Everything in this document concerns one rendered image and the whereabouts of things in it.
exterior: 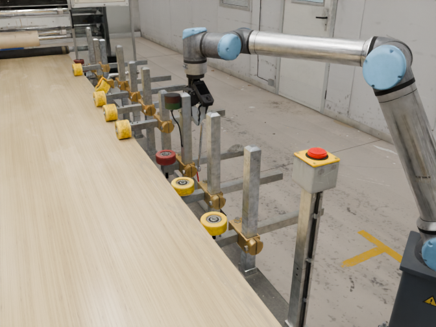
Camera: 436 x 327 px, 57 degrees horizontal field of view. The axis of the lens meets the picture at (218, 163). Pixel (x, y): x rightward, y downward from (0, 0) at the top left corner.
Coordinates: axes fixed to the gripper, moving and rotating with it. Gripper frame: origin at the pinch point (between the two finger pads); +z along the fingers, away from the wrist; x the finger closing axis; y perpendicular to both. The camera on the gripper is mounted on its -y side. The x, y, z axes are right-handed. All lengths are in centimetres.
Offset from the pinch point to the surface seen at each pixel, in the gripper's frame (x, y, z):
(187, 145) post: 8.2, -7.2, 5.2
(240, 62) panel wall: -243, 397, 76
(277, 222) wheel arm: -4, -53, 17
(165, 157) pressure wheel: 16.7, -4.8, 9.9
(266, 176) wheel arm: -16.1, -27.5, 15.1
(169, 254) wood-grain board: 35, -61, 10
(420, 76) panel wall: -256, 94, 31
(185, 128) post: 8.8, -7.2, -1.7
